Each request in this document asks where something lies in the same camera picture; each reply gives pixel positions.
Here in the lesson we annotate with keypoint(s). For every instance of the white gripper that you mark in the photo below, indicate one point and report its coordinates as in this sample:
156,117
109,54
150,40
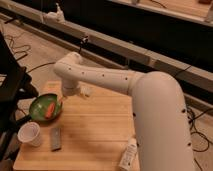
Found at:
69,88

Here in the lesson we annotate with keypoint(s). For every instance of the orange pepper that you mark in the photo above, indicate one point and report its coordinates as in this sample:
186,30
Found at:
50,110

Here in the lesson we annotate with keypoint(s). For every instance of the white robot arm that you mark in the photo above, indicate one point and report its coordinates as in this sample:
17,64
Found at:
158,107

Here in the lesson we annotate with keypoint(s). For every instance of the white sponge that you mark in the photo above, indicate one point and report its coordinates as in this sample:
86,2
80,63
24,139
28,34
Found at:
85,91

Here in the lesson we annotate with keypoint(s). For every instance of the green frying pan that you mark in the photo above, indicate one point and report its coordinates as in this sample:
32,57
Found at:
39,106

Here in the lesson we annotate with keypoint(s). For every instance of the wooden cutting board table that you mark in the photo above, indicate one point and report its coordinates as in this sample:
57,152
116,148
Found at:
94,133

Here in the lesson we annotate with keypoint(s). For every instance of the white paper cup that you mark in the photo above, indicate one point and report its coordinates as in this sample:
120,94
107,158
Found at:
30,133

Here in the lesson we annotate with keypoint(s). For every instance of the white plastic bottle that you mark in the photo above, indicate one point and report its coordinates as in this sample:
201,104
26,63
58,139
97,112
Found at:
128,155

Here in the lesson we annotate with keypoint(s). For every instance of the black chair frame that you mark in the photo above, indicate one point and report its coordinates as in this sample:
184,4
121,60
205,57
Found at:
15,87

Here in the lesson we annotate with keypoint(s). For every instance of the white object on rail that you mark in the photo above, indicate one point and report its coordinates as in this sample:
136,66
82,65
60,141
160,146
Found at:
58,15

